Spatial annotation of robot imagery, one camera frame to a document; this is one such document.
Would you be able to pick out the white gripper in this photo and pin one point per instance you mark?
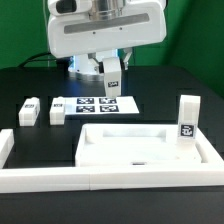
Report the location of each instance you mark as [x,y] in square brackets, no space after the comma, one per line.
[108,25]

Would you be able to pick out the white desk top tray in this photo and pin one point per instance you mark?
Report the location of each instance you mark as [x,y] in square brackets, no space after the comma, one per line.
[143,144]

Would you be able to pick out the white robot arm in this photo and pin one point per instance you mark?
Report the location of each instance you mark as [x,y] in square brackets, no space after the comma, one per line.
[82,67]

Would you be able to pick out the white L-shaped corner fence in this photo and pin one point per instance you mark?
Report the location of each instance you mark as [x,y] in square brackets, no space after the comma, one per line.
[208,173]

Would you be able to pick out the white marker base plate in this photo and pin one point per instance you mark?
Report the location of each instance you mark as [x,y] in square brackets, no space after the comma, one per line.
[100,105]

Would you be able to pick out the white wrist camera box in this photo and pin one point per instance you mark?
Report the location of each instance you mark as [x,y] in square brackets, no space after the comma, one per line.
[64,7]

